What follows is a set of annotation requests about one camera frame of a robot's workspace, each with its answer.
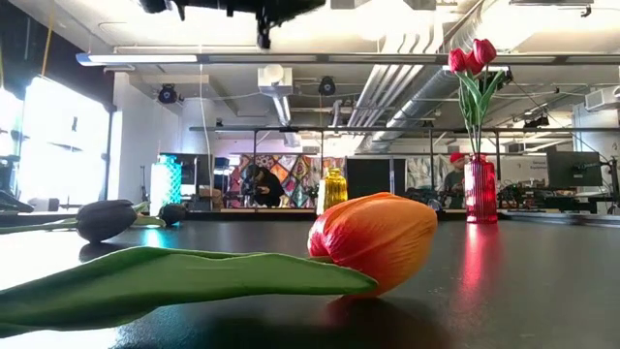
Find orange artificial tulip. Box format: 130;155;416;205
0;191;440;340

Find black artificial tulip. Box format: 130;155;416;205
0;198;141;244
130;200;189;229

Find yellow glass vase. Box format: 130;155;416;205
323;167;349;212

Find blue glass vase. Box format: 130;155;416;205
149;153;183;218

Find red ribbed glass vase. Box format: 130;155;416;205
463;153;499;225

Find colourful patterned quilt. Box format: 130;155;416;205
227;153;348;209

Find person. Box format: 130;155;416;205
441;151;469;209
240;163;286;208

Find black partition panel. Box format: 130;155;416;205
346;157;407;200

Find white ceiling unit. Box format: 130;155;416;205
256;63;295;98

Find grey overhead crossbar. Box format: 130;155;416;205
75;51;620;68

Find cluttered work desk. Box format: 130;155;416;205
498;181;620;217

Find black computer monitor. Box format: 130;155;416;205
545;150;605;189

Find white air conditioner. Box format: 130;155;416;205
583;84;620;112

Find black aluminium table frame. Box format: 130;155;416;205
0;207;620;225

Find black metal rail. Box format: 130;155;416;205
188;125;620;136

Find silver ventilation duct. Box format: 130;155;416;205
360;9;500;154

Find yellow hanging cable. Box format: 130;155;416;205
41;9;55;79

